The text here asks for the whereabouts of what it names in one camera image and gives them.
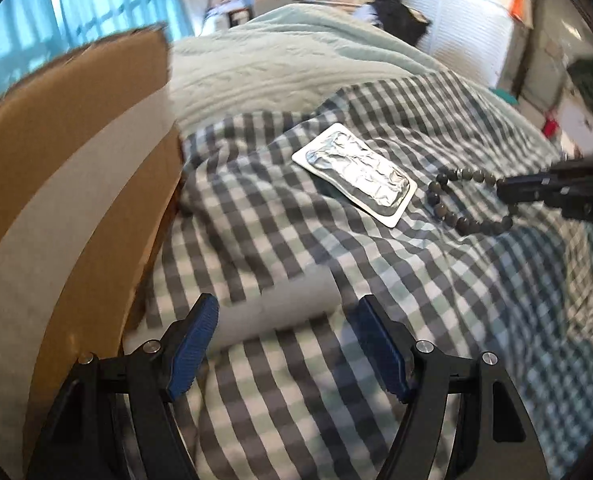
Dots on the silver blister pack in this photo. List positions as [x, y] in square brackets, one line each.
[361, 170]

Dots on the pale green knitted blanket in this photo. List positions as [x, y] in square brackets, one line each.
[266, 60]

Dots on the grey checked blanket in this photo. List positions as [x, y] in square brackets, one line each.
[326, 250]

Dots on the small red box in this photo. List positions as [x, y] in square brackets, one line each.
[551, 127]

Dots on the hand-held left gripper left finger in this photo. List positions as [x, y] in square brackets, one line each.
[191, 355]

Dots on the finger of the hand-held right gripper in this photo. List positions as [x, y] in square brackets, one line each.
[531, 187]
[579, 167]

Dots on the blue window curtain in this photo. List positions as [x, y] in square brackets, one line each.
[91, 0]

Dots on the pink and teal container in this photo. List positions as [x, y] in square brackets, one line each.
[505, 96]

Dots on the white plastic tube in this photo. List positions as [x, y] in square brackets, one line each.
[286, 305]

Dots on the orange sticker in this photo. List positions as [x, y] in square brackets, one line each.
[519, 2]

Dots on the white wardrobe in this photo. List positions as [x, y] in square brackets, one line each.
[471, 15]

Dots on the brown cardboard box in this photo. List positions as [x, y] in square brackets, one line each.
[76, 200]

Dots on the pile of dark clothes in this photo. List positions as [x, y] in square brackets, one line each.
[394, 10]

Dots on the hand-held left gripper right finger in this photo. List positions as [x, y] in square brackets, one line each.
[381, 350]

